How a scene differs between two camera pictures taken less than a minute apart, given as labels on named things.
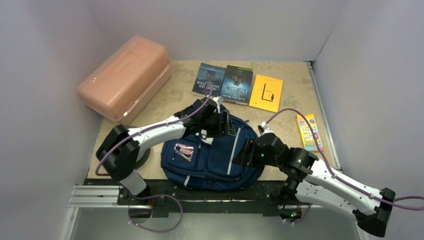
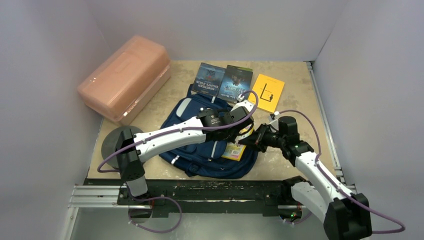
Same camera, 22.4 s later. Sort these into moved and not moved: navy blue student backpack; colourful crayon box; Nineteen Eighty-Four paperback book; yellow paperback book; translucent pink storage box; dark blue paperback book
Moved: navy blue student backpack; colourful crayon box
Not moved: dark blue paperback book; yellow paperback book; Nineteen Eighty-Four paperback book; translucent pink storage box
